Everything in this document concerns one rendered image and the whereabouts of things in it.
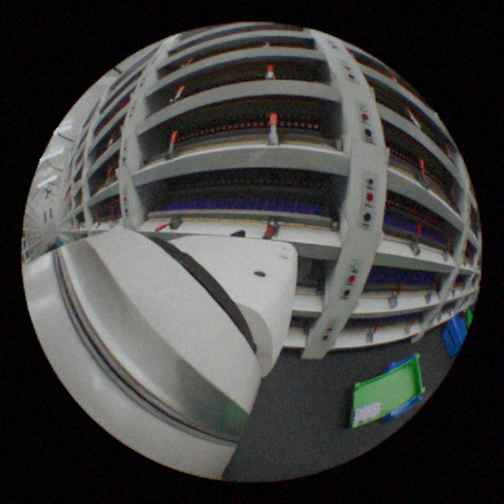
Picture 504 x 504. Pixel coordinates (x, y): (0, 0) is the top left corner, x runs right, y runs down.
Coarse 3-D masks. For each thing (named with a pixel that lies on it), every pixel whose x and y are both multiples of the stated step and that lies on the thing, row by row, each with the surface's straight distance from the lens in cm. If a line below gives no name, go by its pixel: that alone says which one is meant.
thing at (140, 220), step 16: (176, 192) 64; (192, 192) 60; (304, 192) 49; (320, 192) 49; (144, 208) 61; (336, 208) 42; (144, 224) 60; (160, 224) 53; (192, 224) 45; (208, 224) 42; (224, 224) 40; (240, 224) 39; (256, 224) 39; (336, 224) 38; (288, 240) 34; (304, 240) 35; (320, 240) 36; (336, 240) 37; (304, 256) 37; (320, 256) 37; (336, 256) 38
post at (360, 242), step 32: (320, 64) 65; (352, 64) 57; (352, 96) 43; (352, 128) 37; (352, 160) 35; (384, 160) 39; (352, 192) 34; (384, 192) 38; (352, 224) 35; (352, 256) 38; (320, 320) 49; (320, 352) 66
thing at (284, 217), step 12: (156, 216) 56; (168, 216) 52; (180, 216) 48; (192, 216) 46; (204, 216) 44; (216, 216) 42; (228, 216) 41; (240, 216) 39; (252, 216) 39; (264, 216) 38; (276, 216) 37; (288, 216) 37; (300, 216) 38; (312, 216) 38; (312, 228) 37
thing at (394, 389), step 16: (400, 368) 76; (416, 368) 77; (368, 384) 72; (384, 384) 74; (400, 384) 76; (416, 384) 78; (352, 400) 69; (368, 400) 71; (384, 400) 73; (400, 400) 76; (352, 416) 65
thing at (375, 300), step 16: (384, 272) 64; (400, 272) 71; (416, 272) 80; (432, 272) 98; (368, 288) 55; (384, 288) 59; (400, 288) 58; (416, 288) 73; (432, 288) 78; (368, 304) 54; (384, 304) 58; (400, 304) 64; (416, 304) 72; (432, 304) 85
